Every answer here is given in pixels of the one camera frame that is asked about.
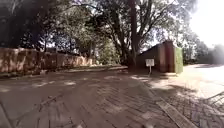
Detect row of trees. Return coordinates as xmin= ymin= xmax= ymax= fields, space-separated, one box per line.
xmin=0 ymin=0 xmax=121 ymax=66

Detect large tree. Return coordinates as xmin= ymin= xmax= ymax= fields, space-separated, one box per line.
xmin=89 ymin=0 xmax=198 ymax=73

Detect brown shed with green side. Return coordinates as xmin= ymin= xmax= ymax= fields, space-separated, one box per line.
xmin=136 ymin=40 xmax=184 ymax=75

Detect brick pavement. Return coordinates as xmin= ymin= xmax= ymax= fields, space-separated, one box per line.
xmin=131 ymin=63 xmax=224 ymax=128

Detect pale stone kerb strip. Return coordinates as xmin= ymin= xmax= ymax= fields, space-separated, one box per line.
xmin=128 ymin=73 xmax=198 ymax=128

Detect red brick paved road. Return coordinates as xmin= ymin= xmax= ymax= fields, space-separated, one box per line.
xmin=0 ymin=68 xmax=181 ymax=128

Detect distant trees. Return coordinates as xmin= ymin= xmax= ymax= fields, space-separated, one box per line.
xmin=181 ymin=29 xmax=224 ymax=66

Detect red brick wall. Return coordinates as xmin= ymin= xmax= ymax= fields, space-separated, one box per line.
xmin=0 ymin=47 xmax=98 ymax=76

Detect white sign on post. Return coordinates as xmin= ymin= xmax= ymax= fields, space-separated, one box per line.
xmin=145 ymin=58 xmax=155 ymax=75

